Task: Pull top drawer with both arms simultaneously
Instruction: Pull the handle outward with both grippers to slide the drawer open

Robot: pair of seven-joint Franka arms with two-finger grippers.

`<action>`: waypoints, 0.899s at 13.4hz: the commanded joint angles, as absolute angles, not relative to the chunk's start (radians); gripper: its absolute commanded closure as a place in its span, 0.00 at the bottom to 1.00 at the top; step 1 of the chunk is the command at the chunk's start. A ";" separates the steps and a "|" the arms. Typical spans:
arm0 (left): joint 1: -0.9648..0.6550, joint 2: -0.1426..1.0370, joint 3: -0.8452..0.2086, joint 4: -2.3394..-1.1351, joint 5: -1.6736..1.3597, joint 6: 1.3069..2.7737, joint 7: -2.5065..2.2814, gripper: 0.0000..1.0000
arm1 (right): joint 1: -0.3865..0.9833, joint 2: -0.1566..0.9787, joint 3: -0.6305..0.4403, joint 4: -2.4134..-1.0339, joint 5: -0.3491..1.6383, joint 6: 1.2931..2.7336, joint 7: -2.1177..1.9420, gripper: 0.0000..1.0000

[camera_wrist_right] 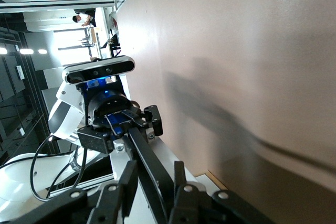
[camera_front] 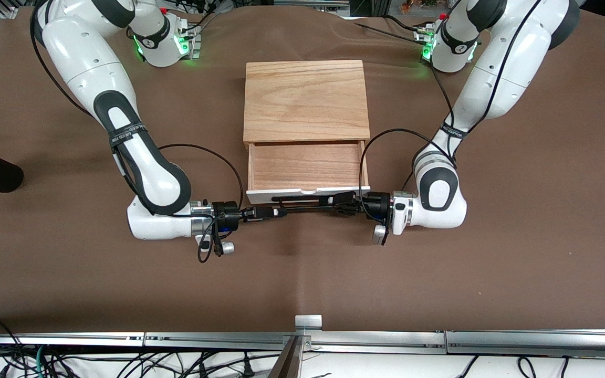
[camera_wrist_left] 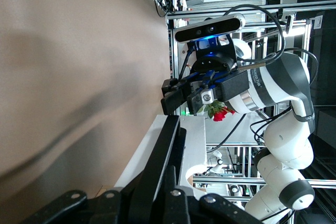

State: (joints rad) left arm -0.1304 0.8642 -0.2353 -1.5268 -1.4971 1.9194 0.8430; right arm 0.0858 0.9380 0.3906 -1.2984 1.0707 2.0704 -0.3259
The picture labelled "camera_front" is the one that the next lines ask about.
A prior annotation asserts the brown table cover sheet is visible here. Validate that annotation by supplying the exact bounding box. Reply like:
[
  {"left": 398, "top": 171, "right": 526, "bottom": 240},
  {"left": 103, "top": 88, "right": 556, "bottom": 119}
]
[{"left": 0, "top": 5, "right": 605, "bottom": 334}]

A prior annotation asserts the green cable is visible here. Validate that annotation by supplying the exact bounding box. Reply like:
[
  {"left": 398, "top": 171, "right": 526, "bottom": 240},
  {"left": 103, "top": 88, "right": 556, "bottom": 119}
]
[{"left": 34, "top": 345, "right": 51, "bottom": 378}]

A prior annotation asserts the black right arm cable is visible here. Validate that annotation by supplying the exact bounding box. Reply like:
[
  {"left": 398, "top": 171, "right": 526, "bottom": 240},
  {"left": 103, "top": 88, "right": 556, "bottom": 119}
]
[{"left": 29, "top": 0, "right": 245, "bottom": 263}]

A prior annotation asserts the wooden drawer cabinet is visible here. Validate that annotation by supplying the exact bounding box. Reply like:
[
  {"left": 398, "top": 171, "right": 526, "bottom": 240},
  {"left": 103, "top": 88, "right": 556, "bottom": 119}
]
[{"left": 243, "top": 60, "right": 370, "bottom": 145}]

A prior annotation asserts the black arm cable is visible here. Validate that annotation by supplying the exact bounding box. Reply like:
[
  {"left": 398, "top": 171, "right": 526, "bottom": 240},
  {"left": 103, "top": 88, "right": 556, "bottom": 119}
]
[
  {"left": 29, "top": 0, "right": 245, "bottom": 263},
  {"left": 358, "top": 0, "right": 545, "bottom": 211}
]

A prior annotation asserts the aluminium strut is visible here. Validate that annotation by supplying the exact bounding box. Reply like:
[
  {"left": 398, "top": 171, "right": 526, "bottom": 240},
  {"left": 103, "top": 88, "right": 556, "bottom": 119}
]
[{"left": 268, "top": 336, "right": 306, "bottom": 378}]

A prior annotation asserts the white drawer with black handle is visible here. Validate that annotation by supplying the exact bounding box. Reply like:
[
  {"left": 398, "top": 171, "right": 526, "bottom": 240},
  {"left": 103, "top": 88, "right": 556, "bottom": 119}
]
[{"left": 246, "top": 141, "right": 371, "bottom": 209}]

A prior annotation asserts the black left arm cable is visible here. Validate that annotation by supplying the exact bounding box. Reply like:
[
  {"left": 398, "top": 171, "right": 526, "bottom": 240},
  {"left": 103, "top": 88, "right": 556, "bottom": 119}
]
[{"left": 358, "top": 0, "right": 545, "bottom": 211}]

